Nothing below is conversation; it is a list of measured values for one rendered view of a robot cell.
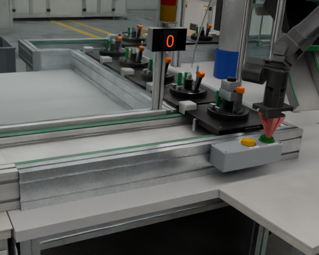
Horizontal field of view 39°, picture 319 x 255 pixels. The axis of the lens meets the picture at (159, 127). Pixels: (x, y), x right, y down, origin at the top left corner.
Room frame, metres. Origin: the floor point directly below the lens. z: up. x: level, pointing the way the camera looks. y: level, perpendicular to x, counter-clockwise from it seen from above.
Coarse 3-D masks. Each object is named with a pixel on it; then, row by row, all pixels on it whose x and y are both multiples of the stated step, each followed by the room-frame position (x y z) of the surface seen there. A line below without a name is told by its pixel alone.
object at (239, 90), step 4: (236, 88) 1.40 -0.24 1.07; (240, 88) 1.39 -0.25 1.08; (244, 88) 1.40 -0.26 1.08; (236, 92) 1.40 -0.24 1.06; (240, 92) 1.39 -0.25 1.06; (244, 92) 1.40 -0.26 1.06; (240, 96) 1.39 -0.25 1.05; (236, 100) 1.40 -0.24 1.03; (240, 100) 1.40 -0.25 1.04; (236, 104) 1.40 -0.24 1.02; (240, 104) 1.40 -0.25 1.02; (236, 108) 1.40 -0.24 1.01; (240, 108) 1.40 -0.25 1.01
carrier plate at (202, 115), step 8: (208, 104) 1.54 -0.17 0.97; (192, 112) 1.44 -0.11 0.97; (200, 112) 1.44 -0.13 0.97; (256, 112) 1.48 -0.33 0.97; (192, 120) 1.41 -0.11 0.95; (200, 120) 1.37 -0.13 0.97; (208, 120) 1.37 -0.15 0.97; (216, 120) 1.37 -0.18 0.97; (224, 120) 1.38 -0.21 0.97; (248, 120) 1.39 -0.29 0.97; (256, 120) 1.40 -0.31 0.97; (208, 128) 1.33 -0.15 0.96; (216, 128) 1.30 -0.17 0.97; (224, 128) 1.30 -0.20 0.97; (232, 128) 1.31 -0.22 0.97; (240, 128) 1.32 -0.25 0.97
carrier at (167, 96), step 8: (184, 72) 1.71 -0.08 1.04; (184, 80) 1.71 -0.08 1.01; (192, 80) 1.66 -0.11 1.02; (168, 88) 1.72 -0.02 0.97; (176, 88) 1.63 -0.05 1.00; (184, 88) 1.66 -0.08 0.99; (192, 88) 1.67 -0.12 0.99; (200, 88) 1.68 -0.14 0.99; (168, 96) 1.61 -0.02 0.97; (176, 96) 1.61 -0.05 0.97; (184, 96) 1.60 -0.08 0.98; (192, 96) 1.60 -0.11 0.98; (200, 96) 1.61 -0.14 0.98; (208, 96) 1.64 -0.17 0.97; (176, 104) 1.51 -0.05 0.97; (200, 104) 1.55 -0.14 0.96
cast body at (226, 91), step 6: (228, 78) 1.44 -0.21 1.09; (234, 78) 1.44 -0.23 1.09; (222, 84) 1.45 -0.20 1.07; (228, 84) 1.42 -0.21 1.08; (234, 84) 1.43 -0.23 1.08; (222, 90) 1.45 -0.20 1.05; (228, 90) 1.42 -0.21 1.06; (222, 96) 1.44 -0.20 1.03; (228, 96) 1.41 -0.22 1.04; (234, 96) 1.42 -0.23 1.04
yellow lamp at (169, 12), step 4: (160, 8) 1.45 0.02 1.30; (164, 8) 1.43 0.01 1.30; (168, 8) 1.43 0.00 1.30; (172, 8) 1.43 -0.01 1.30; (160, 12) 1.44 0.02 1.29; (164, 12) 1.43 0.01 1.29; (168, 12) 1.43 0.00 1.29; (172, 12) 1.43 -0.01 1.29; (160, 16) 1.44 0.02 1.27; (164, 16) 1.43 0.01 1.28; (168, 16) 1.43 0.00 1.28; (172, 16) 1.43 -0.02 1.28; (160, 20) 1.44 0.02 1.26; (164, 20) 1.43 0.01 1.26; (168, 20) 1.43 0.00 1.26; (172, 20) 1.43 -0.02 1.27
